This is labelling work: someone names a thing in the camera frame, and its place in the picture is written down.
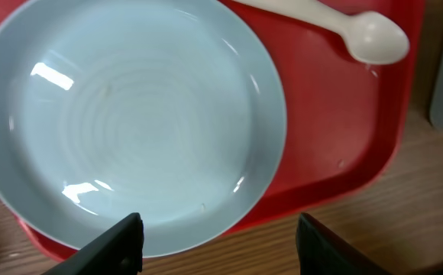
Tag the red serving tray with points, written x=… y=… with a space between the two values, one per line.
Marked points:
x=343 y=116

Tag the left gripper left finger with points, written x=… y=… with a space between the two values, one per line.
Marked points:
x=117 y=251

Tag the white plastic spoon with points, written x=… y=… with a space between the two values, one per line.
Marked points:
x=370 y=37

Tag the light blue plate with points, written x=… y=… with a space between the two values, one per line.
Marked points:
x=170 y=109

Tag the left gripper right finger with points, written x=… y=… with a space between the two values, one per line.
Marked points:
x=322 y=252

